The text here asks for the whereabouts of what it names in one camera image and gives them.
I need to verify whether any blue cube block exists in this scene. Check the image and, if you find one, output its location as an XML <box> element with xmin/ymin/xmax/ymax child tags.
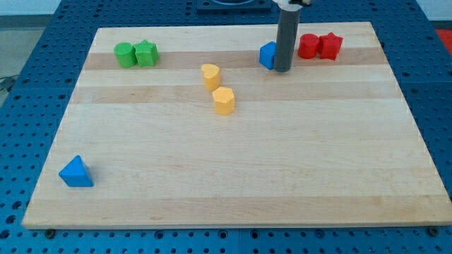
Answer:
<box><xmin>259</xmin><ymin>42</ymin><xmax>276</xmax><ymax>71</ymax></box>

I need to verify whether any yellow heart block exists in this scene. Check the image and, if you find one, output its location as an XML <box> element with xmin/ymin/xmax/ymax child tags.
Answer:
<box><xmin>201</xmin><ymin>63</ymin><xmax>221</xmax><ymax>91</ymax></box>

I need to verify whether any yellow hexagon block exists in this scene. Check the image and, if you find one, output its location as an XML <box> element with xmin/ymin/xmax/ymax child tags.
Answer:
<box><xmin>213</xmin><ymin>87</ymin><xmax>235</xmax><ymax>115</ymax></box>

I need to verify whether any wooden board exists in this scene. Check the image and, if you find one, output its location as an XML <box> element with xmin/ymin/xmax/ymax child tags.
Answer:
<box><xmin>22</xmin><ymin>22</ymin><xmax>451</xmax><ymax>229</ymax></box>

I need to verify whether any green star block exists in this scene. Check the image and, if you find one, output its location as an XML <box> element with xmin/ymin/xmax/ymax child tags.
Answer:
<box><xmin>133</xmin><ymin>40</ymin><xmax>160</xmax><ymax>67</ymax></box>

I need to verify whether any red cylinder block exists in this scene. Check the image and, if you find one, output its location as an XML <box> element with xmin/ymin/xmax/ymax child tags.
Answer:
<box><xmin>297</xmin><ymin>33</ymin><xmax>320</xmax><ymax>59</ymax></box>

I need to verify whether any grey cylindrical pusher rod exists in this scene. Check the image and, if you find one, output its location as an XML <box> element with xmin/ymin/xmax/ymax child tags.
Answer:
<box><xmin>273</xmin><ymin>1</ymin><xmax>302</xmax><ymax>73</ymax></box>

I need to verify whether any green cylinder block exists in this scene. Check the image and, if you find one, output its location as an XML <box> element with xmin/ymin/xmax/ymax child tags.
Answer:
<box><xmin>114</xmin><ymin>42</ymin><xmax>137</xmax><ymax>68</ymax></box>

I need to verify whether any red star block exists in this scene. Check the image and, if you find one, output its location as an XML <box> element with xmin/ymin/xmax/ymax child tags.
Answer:
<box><xmin>319</xmin><ymin>32</ymin><xmax>343</xmax><ymax>61</ymax></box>

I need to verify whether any blue triangle block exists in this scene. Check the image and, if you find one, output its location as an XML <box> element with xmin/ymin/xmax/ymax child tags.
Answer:
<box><xmin>59</xmin><ymin>155</ymin><xmax>94</xmax><ymax>188</ymax></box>

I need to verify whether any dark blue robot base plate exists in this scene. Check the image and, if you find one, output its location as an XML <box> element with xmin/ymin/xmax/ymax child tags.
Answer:
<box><xmin>196</xmin><ymin>0</ymin><xmax>273</xmax><ymax>13</ymax></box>

